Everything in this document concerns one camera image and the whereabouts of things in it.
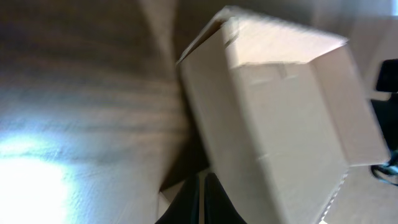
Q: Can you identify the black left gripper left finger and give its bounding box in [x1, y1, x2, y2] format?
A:
[155, 175, 199, 224]

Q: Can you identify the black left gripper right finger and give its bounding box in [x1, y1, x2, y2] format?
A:
[204, 173, 246, 224]

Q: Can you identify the brown cardboard box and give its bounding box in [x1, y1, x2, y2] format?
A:
[177, 6, 389, 223]

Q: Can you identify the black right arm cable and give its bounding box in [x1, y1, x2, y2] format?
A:
[369, 152, 398, 187]

